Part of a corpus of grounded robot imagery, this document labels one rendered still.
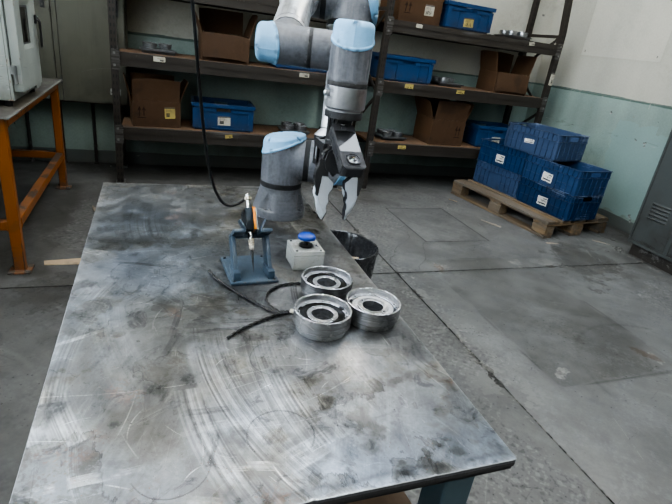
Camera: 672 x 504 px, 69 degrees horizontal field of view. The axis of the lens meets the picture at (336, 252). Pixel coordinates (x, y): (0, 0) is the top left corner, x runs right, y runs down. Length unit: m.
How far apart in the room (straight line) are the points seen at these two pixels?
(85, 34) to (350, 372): 4.03
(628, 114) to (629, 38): 0.69
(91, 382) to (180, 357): 0.13
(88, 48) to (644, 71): 4.68
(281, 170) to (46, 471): 0.91
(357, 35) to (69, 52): 3.80
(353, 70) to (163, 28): 3.92
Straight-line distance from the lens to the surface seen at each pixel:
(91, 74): 4.56
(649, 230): 4.44
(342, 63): 0.91
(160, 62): 4.17
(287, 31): 1.01
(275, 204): 1.36
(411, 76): 4.81
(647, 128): 5.16
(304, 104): 4.98
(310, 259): 1.09
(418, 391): 0.80
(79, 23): 4.55
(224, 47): 4.25
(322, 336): 0.84
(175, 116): 4.32
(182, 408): 0.72
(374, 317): 0.88
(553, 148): 4.56
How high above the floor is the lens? 1.28
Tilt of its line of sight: 23 degrees down
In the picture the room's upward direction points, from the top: 8 degrees clockwise
